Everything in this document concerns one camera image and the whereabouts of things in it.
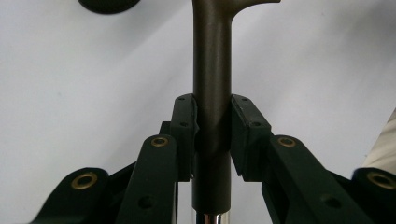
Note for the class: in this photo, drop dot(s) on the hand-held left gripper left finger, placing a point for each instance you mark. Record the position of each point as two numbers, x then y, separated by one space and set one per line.
155 174

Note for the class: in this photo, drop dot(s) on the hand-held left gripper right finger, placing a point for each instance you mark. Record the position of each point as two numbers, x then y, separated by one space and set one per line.
289 180

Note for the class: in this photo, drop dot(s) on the black comb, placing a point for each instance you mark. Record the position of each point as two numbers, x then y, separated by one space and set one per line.
211 62

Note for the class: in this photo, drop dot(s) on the black mesh cup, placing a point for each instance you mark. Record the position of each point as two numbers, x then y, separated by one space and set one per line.
107 5

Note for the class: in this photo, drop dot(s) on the white board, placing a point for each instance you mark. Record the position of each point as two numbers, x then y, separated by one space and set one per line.
62 93

